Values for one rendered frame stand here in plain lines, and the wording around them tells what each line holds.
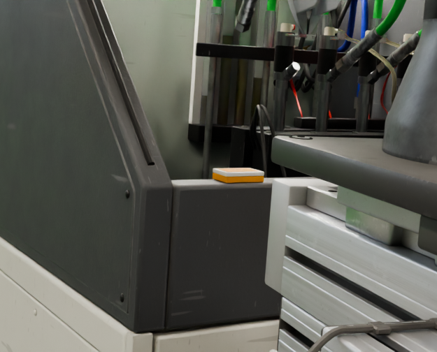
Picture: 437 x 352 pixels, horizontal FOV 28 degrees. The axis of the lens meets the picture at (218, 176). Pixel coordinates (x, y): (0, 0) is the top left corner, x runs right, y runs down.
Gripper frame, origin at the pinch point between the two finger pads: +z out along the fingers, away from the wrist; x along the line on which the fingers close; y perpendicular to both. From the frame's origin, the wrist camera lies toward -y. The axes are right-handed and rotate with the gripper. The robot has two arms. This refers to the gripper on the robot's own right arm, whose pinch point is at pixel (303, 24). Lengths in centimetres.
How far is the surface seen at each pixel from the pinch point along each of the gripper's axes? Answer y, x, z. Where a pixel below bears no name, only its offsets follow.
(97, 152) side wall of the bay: 10.1, -34.9, 16.6
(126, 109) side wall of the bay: 13.8, -33.3, 11.3
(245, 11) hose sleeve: 2.5, -11.5, -1.0
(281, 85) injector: -3.5, -0.5, 8.8
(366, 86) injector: -3.5, 15.5, 8.5
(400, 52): 3.8, 15.2, 2.8
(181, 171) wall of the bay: -32.3, -0.2, 26.0
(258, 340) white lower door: 21.7, -18.9, 36.9
